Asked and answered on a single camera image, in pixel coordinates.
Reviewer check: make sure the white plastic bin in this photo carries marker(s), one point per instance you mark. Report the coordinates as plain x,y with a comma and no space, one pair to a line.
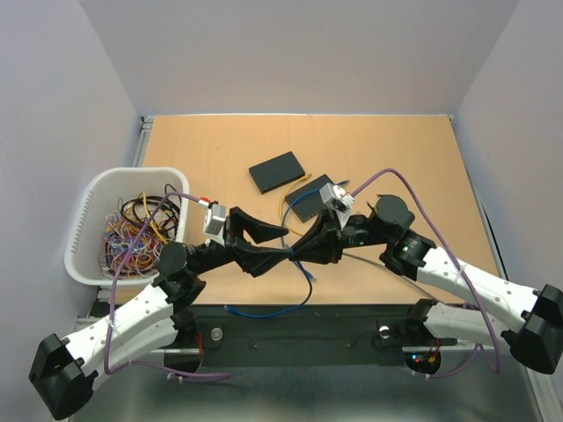
82,257

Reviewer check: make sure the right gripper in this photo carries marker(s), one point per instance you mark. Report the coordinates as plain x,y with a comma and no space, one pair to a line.
323,244

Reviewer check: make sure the far black network switch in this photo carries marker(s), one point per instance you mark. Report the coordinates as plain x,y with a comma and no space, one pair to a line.
276,172

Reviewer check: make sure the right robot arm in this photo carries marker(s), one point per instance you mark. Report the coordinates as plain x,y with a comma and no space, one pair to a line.
525,320

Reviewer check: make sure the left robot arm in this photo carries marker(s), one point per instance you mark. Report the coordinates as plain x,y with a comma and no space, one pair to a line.
65,371

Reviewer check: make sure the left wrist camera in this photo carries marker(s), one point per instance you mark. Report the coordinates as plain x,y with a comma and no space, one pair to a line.
214,220

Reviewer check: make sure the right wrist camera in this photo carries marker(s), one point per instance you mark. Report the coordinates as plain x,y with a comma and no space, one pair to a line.
336,198

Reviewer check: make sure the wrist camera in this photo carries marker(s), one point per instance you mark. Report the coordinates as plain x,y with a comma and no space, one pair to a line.
214,220
336,198

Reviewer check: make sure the near black network switch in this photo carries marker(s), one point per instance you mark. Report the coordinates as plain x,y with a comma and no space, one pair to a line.
311,203

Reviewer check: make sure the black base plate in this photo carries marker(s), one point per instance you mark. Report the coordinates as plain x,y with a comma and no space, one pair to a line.
314,335

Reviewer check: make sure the black network switch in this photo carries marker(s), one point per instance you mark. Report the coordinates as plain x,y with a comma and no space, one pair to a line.
311,203
276,172

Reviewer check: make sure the aluminium frame rail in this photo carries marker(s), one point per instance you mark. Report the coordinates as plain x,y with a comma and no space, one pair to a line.
424,365

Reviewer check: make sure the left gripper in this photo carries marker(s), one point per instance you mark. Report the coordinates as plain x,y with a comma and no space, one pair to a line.
253,259

